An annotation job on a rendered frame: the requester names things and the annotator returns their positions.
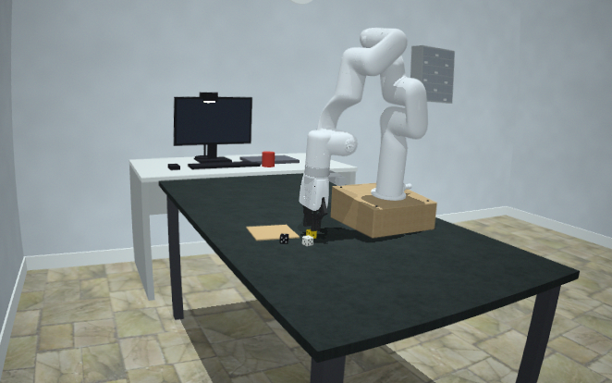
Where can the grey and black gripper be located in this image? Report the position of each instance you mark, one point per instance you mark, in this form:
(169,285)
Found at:
(314,194)

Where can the beige square mat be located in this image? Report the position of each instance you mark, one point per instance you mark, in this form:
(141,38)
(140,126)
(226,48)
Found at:
(264,233)

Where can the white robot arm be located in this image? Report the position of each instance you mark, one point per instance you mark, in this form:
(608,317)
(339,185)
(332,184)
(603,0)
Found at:
(396,123)

